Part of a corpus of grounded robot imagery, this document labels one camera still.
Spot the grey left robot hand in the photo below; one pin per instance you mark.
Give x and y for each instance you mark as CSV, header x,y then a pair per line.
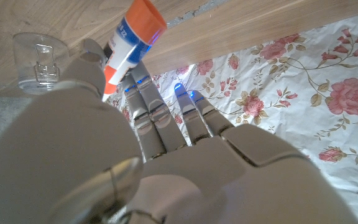
x,y
104,155

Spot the clear glass jar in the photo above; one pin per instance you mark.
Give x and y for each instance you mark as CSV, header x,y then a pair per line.
x,y
39,65

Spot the floral backdrop cloth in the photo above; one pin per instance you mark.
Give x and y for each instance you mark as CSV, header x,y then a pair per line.
x,y
291,93

